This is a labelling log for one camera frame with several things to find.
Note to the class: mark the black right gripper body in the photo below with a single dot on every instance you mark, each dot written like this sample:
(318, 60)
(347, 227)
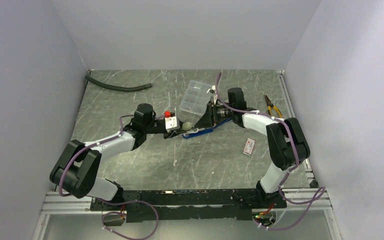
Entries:
(215, 113)

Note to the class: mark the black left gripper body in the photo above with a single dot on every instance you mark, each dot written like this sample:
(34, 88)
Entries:
(168, 134)

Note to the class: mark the blue black stapler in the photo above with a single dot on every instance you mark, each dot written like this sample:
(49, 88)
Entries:
(203, 131)

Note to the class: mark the small beige white stapler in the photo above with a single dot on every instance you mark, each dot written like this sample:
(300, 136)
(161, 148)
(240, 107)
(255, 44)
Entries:
(185, 126)

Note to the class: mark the red white staples box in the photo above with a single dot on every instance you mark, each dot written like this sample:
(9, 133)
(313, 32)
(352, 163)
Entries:
(249, 147)

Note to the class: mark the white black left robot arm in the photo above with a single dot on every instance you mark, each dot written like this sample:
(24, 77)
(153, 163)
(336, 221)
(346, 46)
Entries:
(76, 171)

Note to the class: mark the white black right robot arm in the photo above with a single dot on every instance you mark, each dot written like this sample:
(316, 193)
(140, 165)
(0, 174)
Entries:
(287, 144)

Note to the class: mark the clear plastic screw organizer box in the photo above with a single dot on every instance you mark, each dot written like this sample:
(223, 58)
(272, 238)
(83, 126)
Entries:
(196, 97)

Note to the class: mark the yellow handled pliers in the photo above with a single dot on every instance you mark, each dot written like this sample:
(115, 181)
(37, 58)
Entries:
(272, 110)

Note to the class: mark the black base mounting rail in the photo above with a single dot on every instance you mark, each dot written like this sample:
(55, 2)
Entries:
(148, 205)

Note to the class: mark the aluminium frame rail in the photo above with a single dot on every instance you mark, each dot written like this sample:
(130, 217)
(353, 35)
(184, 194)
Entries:
(55, 204)

